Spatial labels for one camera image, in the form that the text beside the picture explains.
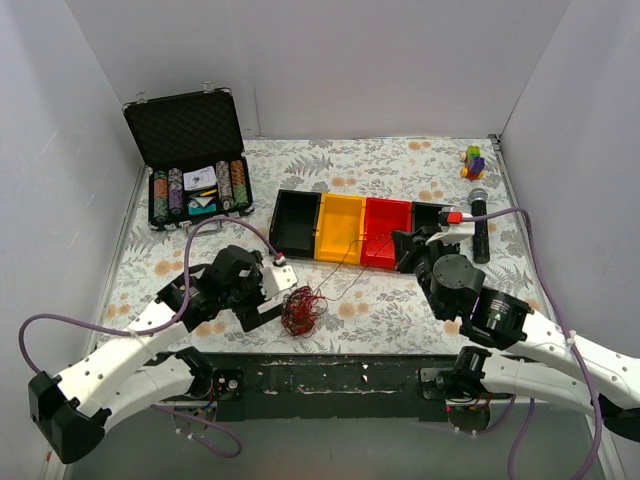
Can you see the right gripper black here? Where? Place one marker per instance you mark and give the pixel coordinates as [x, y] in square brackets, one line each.
[408, 248]

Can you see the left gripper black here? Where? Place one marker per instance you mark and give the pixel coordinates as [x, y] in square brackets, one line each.
[254, 310]

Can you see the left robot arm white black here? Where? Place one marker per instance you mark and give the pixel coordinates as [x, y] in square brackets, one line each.
[130, 345]

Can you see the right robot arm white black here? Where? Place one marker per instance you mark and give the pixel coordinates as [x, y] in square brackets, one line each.
[514, 348]

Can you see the red bin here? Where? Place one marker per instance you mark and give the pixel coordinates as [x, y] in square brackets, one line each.
[382, 217]

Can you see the right black bin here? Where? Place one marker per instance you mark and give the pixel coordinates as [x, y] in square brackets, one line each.
[426, 215]

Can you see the black bin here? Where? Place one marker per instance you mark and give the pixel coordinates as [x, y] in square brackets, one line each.
[426, 215]
[293, 225]

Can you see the yellow bin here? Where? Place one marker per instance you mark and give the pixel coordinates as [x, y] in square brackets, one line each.
[340, 229]

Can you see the floral table mat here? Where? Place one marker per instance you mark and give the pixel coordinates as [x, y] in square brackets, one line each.
[364, 310]

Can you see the black microphone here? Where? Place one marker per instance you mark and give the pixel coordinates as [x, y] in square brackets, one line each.
[478, 202]

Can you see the colourful toy block train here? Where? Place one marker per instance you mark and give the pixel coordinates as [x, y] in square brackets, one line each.
[473, 163]

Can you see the left black bin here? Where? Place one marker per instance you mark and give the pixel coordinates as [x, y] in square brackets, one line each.
[293, 225]

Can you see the teal card box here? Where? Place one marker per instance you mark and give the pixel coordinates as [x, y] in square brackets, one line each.
[202, 205]

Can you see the playing card deck white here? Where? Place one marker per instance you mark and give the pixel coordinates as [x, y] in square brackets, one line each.
[200, 179]

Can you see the black poker chip case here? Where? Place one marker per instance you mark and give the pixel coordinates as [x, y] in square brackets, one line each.
[183, 133]

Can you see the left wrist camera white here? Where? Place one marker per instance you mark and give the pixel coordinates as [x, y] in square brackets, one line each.
[277, 279]

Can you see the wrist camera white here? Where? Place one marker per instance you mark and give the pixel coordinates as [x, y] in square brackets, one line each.
[277, 279]
[454, 227]

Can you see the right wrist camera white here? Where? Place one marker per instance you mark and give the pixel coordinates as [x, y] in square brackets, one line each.
[454, 227]

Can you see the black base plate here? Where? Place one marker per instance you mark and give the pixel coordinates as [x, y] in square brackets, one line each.
[241, 387]

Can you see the aluminium rail frame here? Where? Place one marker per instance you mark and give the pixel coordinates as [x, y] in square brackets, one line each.
[75, 408]

